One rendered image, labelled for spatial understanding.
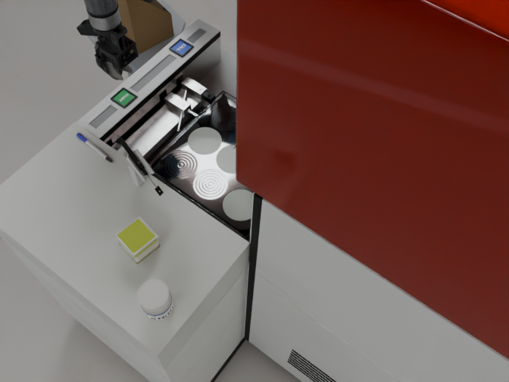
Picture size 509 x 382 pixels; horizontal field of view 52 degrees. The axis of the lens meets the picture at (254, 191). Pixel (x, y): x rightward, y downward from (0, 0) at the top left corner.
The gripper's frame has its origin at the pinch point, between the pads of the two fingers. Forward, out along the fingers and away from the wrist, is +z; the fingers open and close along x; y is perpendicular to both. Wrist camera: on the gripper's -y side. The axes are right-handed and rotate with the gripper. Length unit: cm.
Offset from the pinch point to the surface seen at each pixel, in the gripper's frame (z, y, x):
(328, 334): 31, 86, -14
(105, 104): 9.7, -1.9, -4.9
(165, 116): 17.7, 9.6, 6.9
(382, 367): 28, 102, -14
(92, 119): 9.8, -0.9, -11.2
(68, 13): 106, -141, 74
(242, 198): 15.8, 46.8, -2.1
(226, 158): 15.8, 35.2, 5.5
